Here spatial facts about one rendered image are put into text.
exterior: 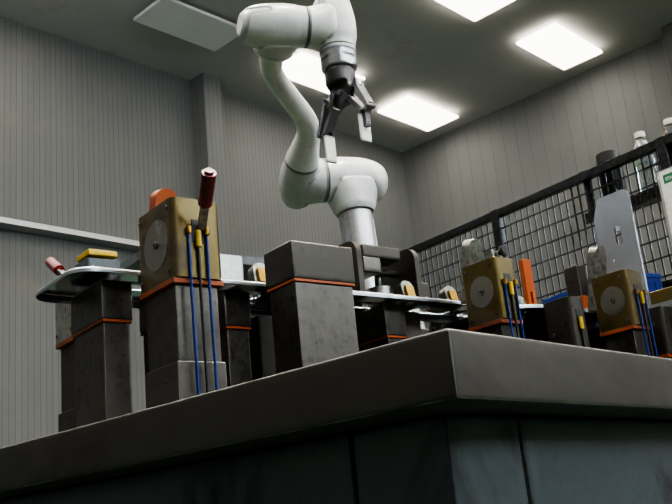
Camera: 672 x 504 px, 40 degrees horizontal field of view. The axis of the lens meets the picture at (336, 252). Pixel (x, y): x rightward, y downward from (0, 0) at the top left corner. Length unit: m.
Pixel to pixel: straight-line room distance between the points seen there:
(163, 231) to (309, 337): 0.28
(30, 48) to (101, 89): 0.97
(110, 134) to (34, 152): 1.10
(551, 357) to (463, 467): 0.09
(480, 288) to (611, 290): 0.35
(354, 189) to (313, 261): 1.26
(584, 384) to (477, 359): 0.12
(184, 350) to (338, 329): 0.29
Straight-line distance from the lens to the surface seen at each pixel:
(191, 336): 1.26
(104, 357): 1.39
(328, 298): 1.44
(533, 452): 0.63
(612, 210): 2.43
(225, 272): 1.73
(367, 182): 2.70
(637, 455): 0.76
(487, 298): 1.70
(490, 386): 0.53
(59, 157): 11.06
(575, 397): 0.61
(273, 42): 2.28
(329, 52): 2.28
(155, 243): 1.31
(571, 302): 1.86
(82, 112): 11.47
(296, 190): 2.67
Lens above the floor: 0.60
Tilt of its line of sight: 17 degrees up
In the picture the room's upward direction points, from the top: 6 degrees counter-clockwise
